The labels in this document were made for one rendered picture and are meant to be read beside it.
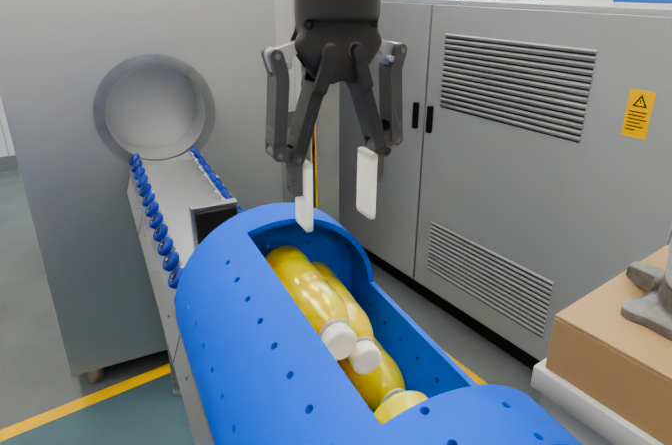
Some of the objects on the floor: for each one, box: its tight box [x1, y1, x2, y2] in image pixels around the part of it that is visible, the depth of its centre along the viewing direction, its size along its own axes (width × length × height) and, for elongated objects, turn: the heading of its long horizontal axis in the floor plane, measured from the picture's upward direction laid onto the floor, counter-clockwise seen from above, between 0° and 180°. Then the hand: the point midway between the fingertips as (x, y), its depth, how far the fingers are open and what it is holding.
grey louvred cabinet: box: [301, 0, 672, 370], centre depth 254 cm, size 54×215×145 cm, turn 35°
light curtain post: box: [310, 82, 339, 223], centre depth 145 cm, size 6×6×170 cm
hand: (336, 193), depth 51 cm, fingers open, 6 cm apart
